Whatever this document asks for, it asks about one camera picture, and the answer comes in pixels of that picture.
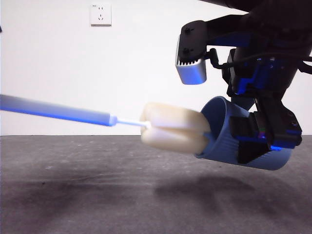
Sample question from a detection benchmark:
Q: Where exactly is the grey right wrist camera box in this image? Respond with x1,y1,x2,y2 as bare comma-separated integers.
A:
175,20,208,85

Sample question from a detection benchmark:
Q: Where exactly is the white wall socket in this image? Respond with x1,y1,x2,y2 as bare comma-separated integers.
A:
90,3,112,27

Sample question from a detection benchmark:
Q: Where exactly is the blue ribbed plastic cup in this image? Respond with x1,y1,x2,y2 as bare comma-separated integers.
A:
194,96,293,171

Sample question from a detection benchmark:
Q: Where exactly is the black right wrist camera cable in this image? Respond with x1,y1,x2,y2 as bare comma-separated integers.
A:
206,48,234,70

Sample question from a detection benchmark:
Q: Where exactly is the grey-handled sponge cup brush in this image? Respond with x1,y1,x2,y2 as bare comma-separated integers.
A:
0,94,212,155

